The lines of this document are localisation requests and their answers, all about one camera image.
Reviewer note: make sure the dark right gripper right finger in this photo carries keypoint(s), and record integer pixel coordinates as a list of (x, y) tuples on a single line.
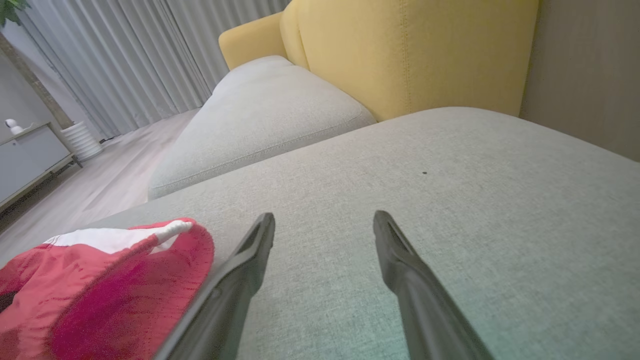
[(425, 310)]

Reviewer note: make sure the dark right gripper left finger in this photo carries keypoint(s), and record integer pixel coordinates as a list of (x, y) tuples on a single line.
[(225, 310)]

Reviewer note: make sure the red garment with white stripes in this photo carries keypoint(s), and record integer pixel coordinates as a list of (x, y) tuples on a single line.
[(100, 300)]

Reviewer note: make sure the large grey sofa seat cushion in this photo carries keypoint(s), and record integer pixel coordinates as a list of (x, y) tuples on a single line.
[(450, 250)]

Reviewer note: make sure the small grey sofa seat cushion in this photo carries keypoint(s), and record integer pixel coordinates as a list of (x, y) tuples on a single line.
[(260, 115)]

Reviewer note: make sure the white ribbed pot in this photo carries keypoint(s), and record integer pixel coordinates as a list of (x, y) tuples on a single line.
[(82, 142)]

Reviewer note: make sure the grey low cabinet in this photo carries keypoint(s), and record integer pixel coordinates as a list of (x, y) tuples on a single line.
[(30, 160)]

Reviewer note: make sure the yellow sofa backrest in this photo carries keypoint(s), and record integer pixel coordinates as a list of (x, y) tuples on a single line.
[(400, 55)]

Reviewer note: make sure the grey pleated curtain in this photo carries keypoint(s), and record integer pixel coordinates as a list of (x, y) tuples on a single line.
[(125, 50)]

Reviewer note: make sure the small white figurine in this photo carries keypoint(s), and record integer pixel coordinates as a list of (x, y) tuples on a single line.
[(12, 126)]

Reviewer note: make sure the green plant leaves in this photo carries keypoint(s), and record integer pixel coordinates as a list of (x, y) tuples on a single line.
[(10, 10)]

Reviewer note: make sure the brown wooden post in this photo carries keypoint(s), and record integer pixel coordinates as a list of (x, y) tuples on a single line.
[(35, 80)]

